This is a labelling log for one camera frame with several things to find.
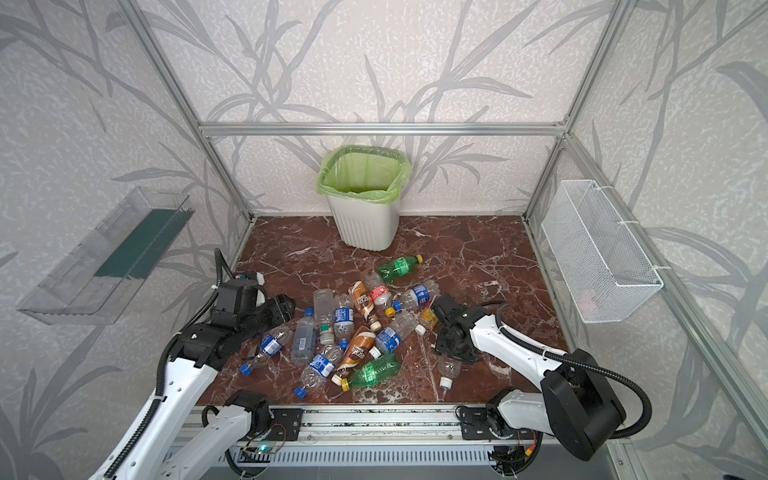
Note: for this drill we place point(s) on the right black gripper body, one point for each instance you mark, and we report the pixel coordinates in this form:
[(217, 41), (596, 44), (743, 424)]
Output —
[(448, 339)]

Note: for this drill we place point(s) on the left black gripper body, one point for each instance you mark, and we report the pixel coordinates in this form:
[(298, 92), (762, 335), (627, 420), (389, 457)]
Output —
[(279, 308)]

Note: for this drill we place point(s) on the clear crushed bottle white cap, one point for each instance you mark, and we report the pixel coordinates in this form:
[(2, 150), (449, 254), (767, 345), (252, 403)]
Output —
[(449, 369)]

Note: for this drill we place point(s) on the small water bottle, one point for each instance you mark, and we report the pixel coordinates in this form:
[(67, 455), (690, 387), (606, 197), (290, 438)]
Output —
[(271, 344)]

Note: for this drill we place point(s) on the bottle with red yellow label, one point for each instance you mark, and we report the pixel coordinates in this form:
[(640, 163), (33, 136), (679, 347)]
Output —
[(427, 321)]

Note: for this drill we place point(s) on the clear bottle blue cap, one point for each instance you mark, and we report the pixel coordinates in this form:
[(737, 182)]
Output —
[(304, 344)]

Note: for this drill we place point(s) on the clear bottle green cap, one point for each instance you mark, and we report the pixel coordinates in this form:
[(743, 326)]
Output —
[(324, 315)]

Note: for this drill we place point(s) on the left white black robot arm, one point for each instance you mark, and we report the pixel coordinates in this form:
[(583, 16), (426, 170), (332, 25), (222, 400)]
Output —
[(189, 364)]

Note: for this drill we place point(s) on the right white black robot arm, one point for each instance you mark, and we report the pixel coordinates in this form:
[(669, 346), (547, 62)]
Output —
[(578, 402)]

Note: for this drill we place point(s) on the white ribbed trash bin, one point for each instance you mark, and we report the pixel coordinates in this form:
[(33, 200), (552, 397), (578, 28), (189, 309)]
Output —
[(363, 224)]

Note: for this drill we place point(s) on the green plastic bin liner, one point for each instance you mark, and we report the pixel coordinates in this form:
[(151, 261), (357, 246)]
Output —
[(371, 174)]

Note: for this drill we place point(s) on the water bottle blue label front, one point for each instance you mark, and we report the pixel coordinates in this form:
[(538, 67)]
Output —
[(319, 369)]

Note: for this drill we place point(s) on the water bottle blue label upright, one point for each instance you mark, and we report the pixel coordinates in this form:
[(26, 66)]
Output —
[(343, 320)]

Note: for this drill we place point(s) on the clear bottle red label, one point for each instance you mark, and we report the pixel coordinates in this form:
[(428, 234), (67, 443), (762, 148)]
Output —
[(379, 291)]

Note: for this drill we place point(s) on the green soda bottle yellow cap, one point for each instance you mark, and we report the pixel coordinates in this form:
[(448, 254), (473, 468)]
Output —
[(399, 267)]

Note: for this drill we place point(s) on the brown coffee bottle lower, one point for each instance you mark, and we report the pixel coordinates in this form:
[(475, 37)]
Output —
[(362, 341)]

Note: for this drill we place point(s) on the brown coffee bottle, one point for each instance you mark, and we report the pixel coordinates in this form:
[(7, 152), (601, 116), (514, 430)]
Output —
[(362, 341), (365, 305)]

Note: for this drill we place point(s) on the brown coffee bottle upper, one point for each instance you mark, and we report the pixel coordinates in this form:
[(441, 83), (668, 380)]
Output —
[(365, 305)]

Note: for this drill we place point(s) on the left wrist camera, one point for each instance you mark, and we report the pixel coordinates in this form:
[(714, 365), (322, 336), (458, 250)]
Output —
[(237, 299)]

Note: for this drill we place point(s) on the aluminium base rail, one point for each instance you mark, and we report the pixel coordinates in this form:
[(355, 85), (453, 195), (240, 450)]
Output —
[(384, 425)]

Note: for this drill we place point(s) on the white wire mesh basket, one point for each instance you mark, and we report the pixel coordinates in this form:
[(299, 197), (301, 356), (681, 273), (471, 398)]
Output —
[(606, 271)]

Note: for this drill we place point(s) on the clear acrylic wall shelf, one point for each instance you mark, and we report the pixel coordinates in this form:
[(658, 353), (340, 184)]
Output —
[(95, 282)]

